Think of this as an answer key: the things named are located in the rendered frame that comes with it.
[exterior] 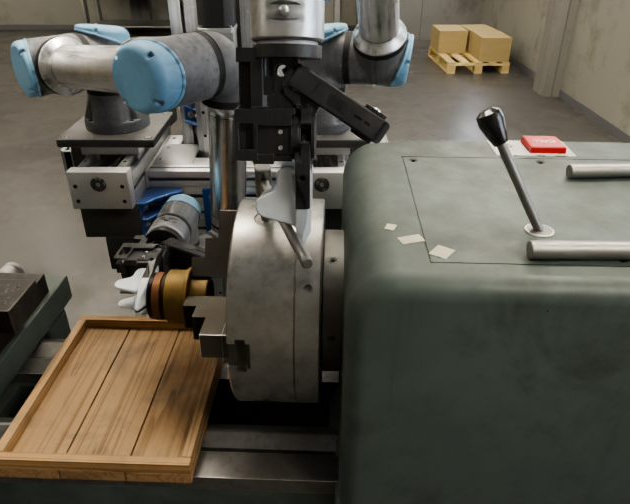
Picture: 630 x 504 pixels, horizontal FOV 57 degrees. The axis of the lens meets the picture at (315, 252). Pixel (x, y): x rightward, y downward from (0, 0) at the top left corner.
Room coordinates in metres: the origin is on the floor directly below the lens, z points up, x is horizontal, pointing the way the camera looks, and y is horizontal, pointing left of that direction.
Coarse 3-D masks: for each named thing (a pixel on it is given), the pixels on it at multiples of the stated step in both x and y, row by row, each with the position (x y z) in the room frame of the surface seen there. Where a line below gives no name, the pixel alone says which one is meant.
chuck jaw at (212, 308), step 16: (192, 304) 0.70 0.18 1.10; (208, 304) 0.70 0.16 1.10; (224, 304) 0.70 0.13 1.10; (192, 320) 0.66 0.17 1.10; (208, 320) 0.66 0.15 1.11; (224, 320) 0.66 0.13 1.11; (208, 336) 0.62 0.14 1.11; (224, 336) 0.62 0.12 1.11; (208, 352) 0.62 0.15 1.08; (224, 352) 0.62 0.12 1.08; (240, 352) 0.60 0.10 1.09; (240, 368) 0.60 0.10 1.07
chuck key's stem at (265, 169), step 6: (258, 168) 0.70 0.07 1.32; (264, 168) 0.70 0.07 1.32; (270, 168) 0.70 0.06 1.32; (258, 174) 0.70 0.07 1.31; (264, 174) 0.70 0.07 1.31; (270, 174) 0.70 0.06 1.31; (258, 180) 0.70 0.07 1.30; (270, 180) 0.70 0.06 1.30; (258, 186) 0.70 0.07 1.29; (258, 192) 0.70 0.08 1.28; (264, 222) 0.71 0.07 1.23
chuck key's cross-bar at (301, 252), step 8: (264, 184) 0.69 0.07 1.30; (280, 224) 0.58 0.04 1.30; (288, 224) 0.57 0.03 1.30; (288, 232) 0.55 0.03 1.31; (288, 240) 0.54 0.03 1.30; (296, 240) 0.52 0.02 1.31; (296, 248) 0.51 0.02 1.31; (304, 248) 0.50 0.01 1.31; (304, 256) 0.48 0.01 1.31; (304, 264) 0.48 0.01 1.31; (312, 264) 0.48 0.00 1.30
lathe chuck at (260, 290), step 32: (256, 224) 0.71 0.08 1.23; (256, 256) 0.66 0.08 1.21; (288, 256) 0.66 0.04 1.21; (256, 288) 0.63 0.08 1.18; (288, 288) 0.63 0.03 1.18; (256, 320) 0.61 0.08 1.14; (288, 320) 0.61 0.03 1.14; (256, 352) 0.59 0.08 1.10; (288, 352) 0.59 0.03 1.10; (256, 384) 0.60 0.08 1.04; (288, 384) 0.60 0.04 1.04
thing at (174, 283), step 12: (156, 276) 0.75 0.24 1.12; (168, 276) 0.75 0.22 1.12; (180, 276) 0.75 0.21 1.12; (192, 276) 0.76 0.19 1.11; (156, 288) 0.73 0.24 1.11; (168, 288) 0.73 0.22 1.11; (180, 288) 0.73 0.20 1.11; (192, 288) 0.74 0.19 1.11; (204, 288) 0.74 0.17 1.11; (156, 300) 0.72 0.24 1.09; (168, 300) 0.72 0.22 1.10; (180, 300) 0.72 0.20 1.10; (156, 312) 0.72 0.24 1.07; (168, 312) 0.71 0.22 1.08; (180, 312) 0.71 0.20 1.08
